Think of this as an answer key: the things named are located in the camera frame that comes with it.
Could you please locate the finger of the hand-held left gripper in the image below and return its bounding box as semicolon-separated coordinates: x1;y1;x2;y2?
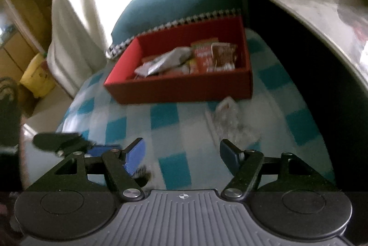
32;132;95;156
86;145;121;157

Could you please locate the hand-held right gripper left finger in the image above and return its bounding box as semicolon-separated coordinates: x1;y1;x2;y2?
23;138;147;202

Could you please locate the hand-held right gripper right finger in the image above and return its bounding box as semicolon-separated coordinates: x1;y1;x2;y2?
219;139;342;202

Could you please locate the clear plastic wrapper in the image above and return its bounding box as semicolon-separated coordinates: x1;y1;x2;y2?
205;96;261;146

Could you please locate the red cardboard box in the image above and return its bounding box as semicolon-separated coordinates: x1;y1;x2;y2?
103;15;253;105

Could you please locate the silver snack packet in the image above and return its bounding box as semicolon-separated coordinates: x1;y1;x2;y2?
135;47;193;77

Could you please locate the brown snack packet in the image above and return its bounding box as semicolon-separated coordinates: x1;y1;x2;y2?
211;43;239;72

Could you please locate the dark furry object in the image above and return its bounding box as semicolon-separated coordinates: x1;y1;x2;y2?
131;164;153;186

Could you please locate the blue checkered blanket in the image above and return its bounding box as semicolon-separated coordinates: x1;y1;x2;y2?
24;29;337;195

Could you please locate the yellow bag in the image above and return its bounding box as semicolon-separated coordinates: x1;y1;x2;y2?
20;53;56;98

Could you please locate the white pillow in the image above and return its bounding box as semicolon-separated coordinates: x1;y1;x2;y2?
46;0;148;98

